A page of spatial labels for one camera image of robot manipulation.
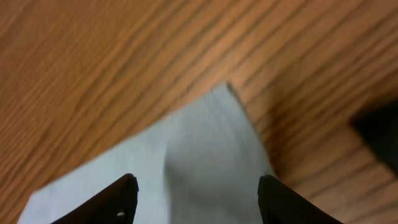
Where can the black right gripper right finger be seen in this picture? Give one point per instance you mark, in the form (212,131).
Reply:
(280,204)

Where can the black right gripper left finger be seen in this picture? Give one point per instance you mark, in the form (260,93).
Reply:
(115,204)

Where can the light blue t-shirt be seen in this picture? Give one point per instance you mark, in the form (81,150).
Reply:
(201,164)

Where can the dark navy garment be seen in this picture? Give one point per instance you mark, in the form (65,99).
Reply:
(377,126)

